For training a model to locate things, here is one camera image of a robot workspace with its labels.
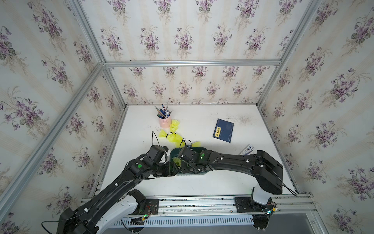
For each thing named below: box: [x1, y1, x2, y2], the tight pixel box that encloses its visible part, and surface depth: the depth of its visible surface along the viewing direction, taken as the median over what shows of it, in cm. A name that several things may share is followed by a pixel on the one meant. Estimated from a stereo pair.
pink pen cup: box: [156, 115, 172, 129], surface depth 101 cm
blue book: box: [212, 117, 235, 143], surface depth 106 cm
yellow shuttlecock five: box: [158, 129, 168, 139], surface depth 100 cm
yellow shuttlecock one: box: [168, 119, 180, 135], surface depth 104 cm
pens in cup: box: [153, 102, 174, 119], surface depth 103 cm
